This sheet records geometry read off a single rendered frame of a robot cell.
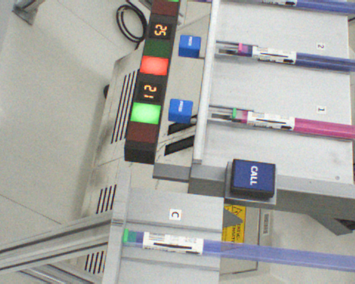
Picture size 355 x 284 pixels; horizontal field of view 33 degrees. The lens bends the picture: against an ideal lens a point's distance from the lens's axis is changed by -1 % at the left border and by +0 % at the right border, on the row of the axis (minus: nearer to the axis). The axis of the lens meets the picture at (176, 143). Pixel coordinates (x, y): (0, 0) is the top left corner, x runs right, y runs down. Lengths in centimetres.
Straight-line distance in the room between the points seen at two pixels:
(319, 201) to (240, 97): 17
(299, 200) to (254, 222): 32
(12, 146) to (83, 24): 47
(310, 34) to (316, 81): 8
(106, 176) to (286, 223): 53
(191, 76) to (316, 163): 67
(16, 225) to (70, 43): 55
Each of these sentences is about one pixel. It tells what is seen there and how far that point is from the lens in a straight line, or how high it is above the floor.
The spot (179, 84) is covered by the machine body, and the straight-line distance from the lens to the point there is 141.
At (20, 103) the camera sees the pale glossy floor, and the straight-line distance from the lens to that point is 152.
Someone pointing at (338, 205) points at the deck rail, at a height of 83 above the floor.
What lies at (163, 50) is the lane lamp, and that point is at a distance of 85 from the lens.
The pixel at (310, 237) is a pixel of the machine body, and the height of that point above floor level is 62.
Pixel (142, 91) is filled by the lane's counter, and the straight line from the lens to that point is 81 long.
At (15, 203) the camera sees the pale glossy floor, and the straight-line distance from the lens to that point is 143.
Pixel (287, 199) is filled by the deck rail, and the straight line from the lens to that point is 75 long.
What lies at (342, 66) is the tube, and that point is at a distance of 86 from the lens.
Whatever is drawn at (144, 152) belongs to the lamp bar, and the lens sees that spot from 77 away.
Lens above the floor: 116
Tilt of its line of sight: 38 degrees down
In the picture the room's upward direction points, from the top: 70 degrees clockwise
